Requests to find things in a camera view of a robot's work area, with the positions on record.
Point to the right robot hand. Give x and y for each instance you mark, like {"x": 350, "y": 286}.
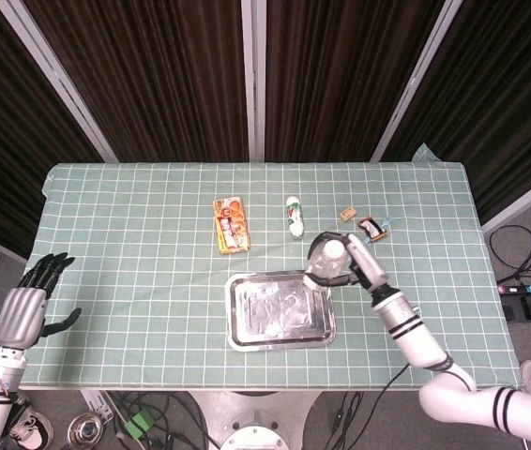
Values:
{"x": 366, "y": 262}

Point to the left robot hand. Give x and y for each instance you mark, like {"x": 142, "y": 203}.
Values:
{"x": 19, "y": 314}

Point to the clear plastic bottle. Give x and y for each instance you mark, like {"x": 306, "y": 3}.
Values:
{"x": 333, "y": 265}

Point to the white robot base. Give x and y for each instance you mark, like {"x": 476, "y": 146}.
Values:
{"x": 256, "y": 422}

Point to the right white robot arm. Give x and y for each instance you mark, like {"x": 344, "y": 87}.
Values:
{"x": 415, "y": 342}

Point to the small white green bottle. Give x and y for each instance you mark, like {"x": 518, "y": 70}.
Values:
{"x": 295, "y": 218}

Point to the stainless steel tray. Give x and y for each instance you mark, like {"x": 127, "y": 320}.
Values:
{"x": 275, "y": 319}

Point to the brown white snack wrapper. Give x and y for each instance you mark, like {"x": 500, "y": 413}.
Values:
{"x": 373, "y": 229}

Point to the white black sneaker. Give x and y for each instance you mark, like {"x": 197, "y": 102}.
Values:
{"x": 31, "y": 424}

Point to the round metal caster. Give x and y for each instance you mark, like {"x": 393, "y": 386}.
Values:
{"x": 87, "y": 427}

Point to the green checked tablecloth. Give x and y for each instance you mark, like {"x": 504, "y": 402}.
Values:
{"x": 153, "y": 281}

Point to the yellow food box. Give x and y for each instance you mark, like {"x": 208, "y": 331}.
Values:
{"x": 232, "y": 225}

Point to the green plastic connector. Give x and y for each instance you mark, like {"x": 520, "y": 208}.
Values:
{"x": 139, "y": 421}

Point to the dark brown curtain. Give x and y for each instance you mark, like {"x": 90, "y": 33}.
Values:
{"x": 336, "y": 75}
{"x": 153, "y": 75}
{"x": 514, "y": 84}
{"x": 3, "y": 117}

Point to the white frame post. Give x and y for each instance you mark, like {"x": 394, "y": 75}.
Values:
{"x": 411, "y": 89}
{"x": 59, "y": 79}
{"x": 253, "y": 79}

